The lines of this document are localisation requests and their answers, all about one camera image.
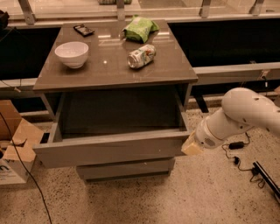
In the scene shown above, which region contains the grey top drawer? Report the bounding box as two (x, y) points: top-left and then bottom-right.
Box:
(34, 86), (190, 168)

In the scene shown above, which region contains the grey drawer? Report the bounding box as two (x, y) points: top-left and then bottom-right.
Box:
(34, 86), (190, 168)
(76, 157), (175, 181)

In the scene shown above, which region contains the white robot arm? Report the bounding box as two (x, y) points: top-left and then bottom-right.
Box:
(181, 87), (280, 156)

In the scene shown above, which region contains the grey lower drawer front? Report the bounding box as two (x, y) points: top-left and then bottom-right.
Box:
(76, 157), (175, 181)

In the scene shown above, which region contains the grey drawer cabinet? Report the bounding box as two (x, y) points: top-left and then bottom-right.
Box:
(33, 20), (198, 114)

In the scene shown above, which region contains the black bar on floor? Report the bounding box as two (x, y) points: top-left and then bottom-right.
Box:
(253, 161), (280, 204)

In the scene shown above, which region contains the silver soda can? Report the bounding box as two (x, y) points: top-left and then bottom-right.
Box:
(127, 45), (157, 69)

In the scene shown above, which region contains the green chip bag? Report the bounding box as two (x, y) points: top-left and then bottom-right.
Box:
(122, 15), (159, 43)

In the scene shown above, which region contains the white ceramic bowl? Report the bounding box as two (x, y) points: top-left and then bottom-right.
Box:
(54, 41), (89, 68)

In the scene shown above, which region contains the small black flat device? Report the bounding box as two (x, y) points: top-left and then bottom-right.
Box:
(73, 24), (95, 37)

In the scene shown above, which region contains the brown cardboard box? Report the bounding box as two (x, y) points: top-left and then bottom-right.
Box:
(0, 100), (44, 185)

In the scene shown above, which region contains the black power adapter with cable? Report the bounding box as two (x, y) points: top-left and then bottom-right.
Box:
(221, 133), (265, 189)

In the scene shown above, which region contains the black floor cable left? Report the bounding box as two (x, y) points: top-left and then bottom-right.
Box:
(0, 112), (53, 224)

